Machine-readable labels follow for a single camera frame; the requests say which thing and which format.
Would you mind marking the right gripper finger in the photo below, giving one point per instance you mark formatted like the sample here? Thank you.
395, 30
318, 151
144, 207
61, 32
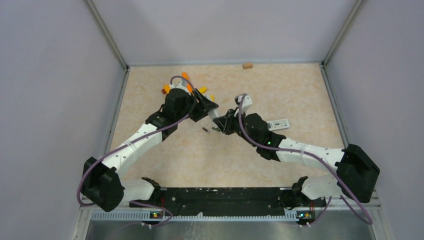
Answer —
230, 114
222, 123

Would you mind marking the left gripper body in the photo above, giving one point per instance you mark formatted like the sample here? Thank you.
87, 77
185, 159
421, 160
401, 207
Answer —
195, 108

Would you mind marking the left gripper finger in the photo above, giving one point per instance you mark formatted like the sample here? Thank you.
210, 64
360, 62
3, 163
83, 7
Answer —
203, 100
208, 106

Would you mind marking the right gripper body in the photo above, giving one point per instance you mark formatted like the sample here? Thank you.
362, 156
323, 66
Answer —
232, 126

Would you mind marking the white remote with dark screen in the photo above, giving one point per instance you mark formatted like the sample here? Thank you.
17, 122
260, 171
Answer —
213, 113

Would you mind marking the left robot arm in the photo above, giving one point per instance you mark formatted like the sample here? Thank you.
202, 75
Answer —
101, 179

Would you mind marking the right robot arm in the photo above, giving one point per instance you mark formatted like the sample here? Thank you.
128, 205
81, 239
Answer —
351, 172

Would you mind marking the white air conditioner remote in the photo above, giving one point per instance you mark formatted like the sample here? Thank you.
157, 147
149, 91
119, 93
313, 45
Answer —
279, 124

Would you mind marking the yellow block upper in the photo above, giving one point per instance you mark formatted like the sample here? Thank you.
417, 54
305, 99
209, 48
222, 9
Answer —
202, 90

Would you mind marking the orange toy microphone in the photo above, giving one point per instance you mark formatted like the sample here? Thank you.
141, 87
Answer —
187, 82

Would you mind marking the yellow toy car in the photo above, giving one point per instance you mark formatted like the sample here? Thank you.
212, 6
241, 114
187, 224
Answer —
166, 89

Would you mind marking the brown wooden block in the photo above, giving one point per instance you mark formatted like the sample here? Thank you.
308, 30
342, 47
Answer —
247, 65

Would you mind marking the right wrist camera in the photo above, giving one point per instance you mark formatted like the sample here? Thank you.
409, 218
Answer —
244, 102

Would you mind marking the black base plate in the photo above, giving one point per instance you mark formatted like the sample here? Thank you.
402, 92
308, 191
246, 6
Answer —
231, 201

